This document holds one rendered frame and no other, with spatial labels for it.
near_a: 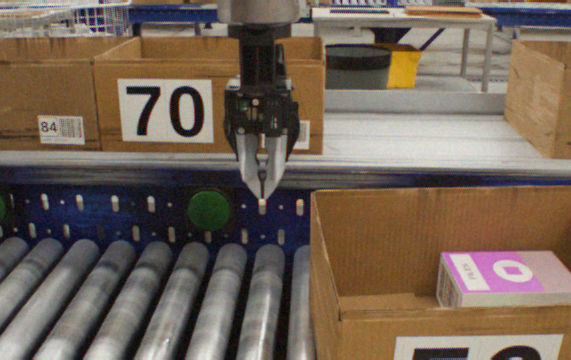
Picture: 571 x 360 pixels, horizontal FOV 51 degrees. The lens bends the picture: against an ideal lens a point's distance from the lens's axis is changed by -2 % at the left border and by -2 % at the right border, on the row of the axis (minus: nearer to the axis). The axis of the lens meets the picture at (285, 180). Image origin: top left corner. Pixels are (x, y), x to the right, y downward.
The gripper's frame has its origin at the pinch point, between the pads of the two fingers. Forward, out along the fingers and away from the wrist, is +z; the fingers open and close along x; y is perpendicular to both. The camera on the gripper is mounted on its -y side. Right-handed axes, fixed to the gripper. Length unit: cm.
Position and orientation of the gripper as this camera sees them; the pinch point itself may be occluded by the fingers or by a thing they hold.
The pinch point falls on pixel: (262, 186)
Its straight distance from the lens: 75.2
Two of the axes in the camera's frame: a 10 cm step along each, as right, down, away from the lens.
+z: 0.0, 9.4, 3.5
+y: -0.3, 3.5, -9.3
